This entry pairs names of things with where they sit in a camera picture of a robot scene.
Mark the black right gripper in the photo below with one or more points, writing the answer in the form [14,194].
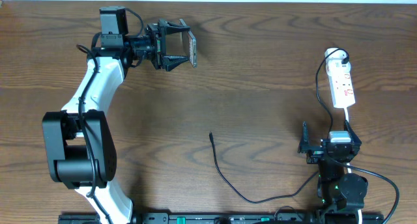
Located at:
[315,153]

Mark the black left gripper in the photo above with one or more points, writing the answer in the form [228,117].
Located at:
[168,28]

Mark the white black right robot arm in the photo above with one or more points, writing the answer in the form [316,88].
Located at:
[342,192]

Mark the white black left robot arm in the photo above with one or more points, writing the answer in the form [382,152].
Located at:
[80,150]

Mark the white power strip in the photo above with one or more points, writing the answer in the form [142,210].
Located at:
[338,69]

